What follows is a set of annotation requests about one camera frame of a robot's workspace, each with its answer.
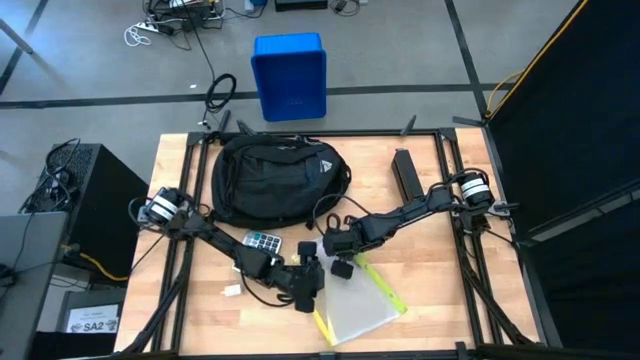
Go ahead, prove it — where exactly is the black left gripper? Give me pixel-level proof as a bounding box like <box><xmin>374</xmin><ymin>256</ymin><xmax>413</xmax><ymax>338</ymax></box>
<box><xmin>278</xmin><ymin>241</ymin><xmax>327</xmax><ymax>315</ymax></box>

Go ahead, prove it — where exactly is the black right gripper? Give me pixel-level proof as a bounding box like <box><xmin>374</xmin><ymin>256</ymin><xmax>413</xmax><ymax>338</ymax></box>
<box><xmin>322</xmin><ymin>212</ymin><xmax>375</xmax><ymax>280</ymax></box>

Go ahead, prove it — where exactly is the grey calculator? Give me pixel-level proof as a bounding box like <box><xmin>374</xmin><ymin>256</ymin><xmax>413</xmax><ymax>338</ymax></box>
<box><xmin>241</xmin><ymin>230</ymin><xmax>284</xmax><ymax>256</ymax></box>

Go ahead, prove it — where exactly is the black backpack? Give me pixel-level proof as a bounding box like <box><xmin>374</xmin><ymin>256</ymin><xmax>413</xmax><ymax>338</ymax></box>
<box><xmin>209</xmin><ymin>131</ymin><xmax>353</xmax><ymax>231</ymax></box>

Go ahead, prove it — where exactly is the black weekly pill organizer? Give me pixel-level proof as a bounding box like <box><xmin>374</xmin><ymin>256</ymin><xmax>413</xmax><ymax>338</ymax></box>
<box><xmin>390</xmin><ymin>147</ymin><xmax>426</xmax><ymax>202</ymax></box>

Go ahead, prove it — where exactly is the blue plastic bin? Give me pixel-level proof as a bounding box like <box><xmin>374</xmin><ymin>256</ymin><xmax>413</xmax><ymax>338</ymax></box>
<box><xmin>249</xmin><ymin>31</ymin><xmax>329</xmax><ymax>123</ymax></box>

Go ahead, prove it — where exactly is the dark grey box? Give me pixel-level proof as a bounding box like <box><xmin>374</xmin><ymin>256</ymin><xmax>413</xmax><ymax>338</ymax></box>
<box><xmin>55</xmin><ymin>288</ymin><xmax>127</xmax><ymax>335</ymax></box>

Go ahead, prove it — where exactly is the white SA2 sign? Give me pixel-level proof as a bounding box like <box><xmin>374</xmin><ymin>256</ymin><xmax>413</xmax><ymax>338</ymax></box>
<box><xmin>64</xmin><ymin>303</ymin><xmax>121</xmax><ymax>335</ymax></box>

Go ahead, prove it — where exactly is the black computer tower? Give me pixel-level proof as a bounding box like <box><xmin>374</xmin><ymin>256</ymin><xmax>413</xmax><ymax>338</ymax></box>
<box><xmin>22</xmin><ymin>143</ymin><xmax>150</xmax><ymax>281</ymax></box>

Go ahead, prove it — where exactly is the flat black floor box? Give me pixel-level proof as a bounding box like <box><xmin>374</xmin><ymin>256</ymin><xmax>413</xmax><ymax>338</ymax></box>
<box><xmin>273</xmin><ymin>0</ymin><xmax>329</xmax><ymax>13</ymax></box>

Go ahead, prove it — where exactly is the black curtain partition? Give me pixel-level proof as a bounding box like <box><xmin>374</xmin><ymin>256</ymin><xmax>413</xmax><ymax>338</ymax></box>
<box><xmin>482</xmin><ymin>0</ymin><xmax>640</xmax><ymax>360</ymax></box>

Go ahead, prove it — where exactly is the grey desk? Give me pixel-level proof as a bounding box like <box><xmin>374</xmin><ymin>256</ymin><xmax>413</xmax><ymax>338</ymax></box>
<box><xmin>0</xmin><ymin>210</ymin><xmax>70</xmax><ymax>360</ymax></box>

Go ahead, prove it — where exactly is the white power strip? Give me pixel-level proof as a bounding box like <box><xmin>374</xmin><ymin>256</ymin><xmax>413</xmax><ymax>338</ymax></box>
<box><xmin>123</xmin><ymin>19</ymin><xmax>174</xmax><ymax>49</ymax></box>

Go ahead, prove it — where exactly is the grey pole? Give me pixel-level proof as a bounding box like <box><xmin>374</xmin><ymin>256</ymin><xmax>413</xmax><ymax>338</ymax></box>
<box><xmin>0</xmin><ymin>17</ymin><xmax>36</xmax><ymax>56</ymax></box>

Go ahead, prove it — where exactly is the black aluminium table frame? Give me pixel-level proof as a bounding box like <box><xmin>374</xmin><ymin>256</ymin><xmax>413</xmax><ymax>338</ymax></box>
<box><xmin>113</xmin><ymin>108</ymin><xmax>551</xmax><ymax>360</ymax></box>

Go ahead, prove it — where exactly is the silver bracket plate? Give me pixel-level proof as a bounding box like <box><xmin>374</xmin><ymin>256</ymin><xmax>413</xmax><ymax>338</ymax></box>
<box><xmin>448</xmin><ymin>199</ymin><xmax>521</xmax><ymax>218</ymax></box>

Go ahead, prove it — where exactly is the short yellow cable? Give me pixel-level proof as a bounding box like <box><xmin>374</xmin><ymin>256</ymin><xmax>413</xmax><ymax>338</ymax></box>
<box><xmin>60</xmin><ymin>243</ymin><xmax>132</xmax><ymax>283</ymax></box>

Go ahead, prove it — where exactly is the coiled black cable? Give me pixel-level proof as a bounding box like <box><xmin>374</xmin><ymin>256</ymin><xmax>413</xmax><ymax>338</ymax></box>
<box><xmin>201</xmin><ymin>72</ymin><xmax>238</xmax><ymax>129</ymax></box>

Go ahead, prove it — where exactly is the black charger with cable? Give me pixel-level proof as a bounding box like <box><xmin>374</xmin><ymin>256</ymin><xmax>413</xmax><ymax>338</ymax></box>
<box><xmin>329</xmin><ymin>0</ymin><xmax>370</xmax><ymax>16</ymax></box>

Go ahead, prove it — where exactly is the floor electronics with cables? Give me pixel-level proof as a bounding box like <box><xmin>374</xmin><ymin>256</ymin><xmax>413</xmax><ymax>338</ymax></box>
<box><xmin>143</xmin><ymin>0</ymin><xmax>227</xmax><ymax>32</ymax></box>

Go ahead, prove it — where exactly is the long yellow cable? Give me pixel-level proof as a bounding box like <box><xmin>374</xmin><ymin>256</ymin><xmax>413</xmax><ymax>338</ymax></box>
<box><xmin>483</xmin><ymin>0</ymin><xmax>590</xmax><ymax>121</ymax></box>

